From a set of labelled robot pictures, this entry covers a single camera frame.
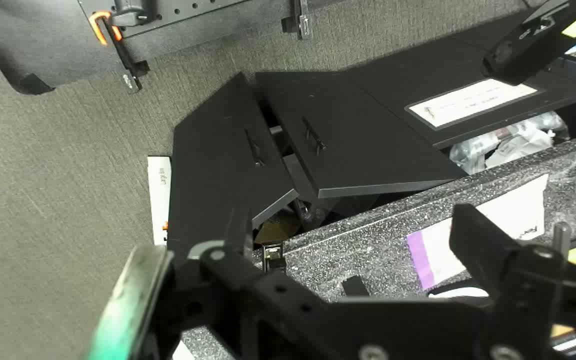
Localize crumpled white plastic wrap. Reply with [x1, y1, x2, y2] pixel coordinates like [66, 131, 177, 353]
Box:
[449, 111, 572, 177]

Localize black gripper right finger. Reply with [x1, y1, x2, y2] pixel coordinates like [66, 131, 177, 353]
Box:
[451, 203, 576, 360]

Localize small black clamp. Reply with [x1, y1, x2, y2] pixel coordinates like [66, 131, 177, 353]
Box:
[280, 0, 314, 40]

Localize green rimmed round object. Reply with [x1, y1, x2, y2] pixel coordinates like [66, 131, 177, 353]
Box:
[88, 244, 173, 360]

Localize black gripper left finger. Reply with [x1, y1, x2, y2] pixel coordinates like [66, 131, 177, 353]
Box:
[165, 206, 292, 360]

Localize black clamp orange handle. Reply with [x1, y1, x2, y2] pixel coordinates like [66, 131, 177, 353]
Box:
[88, 0, 152, 95]

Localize white paper purple stripe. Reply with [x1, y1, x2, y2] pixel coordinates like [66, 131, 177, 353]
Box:
[404, 174, 552, 295]

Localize grey speckled foam slab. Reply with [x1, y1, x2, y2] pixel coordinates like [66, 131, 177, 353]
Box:
[280, 127, 576, 307]

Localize white rectangular label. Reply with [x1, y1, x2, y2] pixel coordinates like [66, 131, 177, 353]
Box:
[406, 78, 541, 131]

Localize black box with label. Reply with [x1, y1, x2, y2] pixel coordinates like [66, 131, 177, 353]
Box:
[340, 0, 576, 153]

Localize black flat slotted lid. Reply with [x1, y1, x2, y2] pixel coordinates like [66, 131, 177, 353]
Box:
[254, 69, 470, 203]
[169, 70, 303, 269]

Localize black plastic tool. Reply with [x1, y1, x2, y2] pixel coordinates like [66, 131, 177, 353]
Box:
[483, 0, 572, 86]

